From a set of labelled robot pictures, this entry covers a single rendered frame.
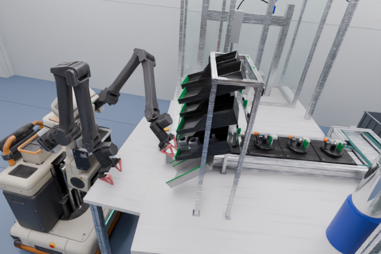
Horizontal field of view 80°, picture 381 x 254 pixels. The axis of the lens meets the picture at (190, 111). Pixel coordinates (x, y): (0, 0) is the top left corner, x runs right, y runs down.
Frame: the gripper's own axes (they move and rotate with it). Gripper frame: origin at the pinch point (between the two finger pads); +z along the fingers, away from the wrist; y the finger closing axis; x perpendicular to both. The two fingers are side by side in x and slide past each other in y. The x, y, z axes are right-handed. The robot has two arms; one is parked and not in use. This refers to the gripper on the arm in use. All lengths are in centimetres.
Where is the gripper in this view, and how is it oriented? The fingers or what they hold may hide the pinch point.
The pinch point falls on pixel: (174, 151)
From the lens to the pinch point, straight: 129.1
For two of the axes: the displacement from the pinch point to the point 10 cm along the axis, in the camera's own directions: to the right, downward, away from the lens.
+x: -8.2, 5.2, 2.6
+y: 1.1, -3.0, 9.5
